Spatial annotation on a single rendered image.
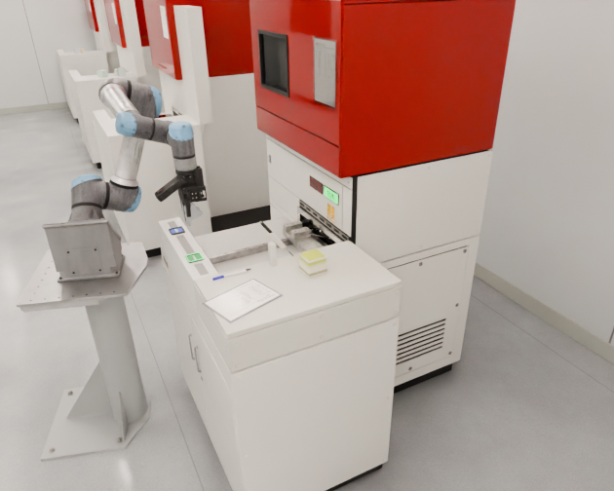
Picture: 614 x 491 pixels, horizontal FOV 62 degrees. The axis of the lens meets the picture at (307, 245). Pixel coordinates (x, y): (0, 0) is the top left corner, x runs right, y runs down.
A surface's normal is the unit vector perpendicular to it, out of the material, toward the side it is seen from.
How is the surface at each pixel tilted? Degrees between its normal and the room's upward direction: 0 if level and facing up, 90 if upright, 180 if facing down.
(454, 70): 90
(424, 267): 90
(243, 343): 90
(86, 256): 90
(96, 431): 0
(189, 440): 0
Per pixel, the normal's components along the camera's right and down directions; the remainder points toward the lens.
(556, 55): -0.89, 0.22
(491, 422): -0.02, -0.88
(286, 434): 0.45, 0.41
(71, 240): 0.18, 0.46
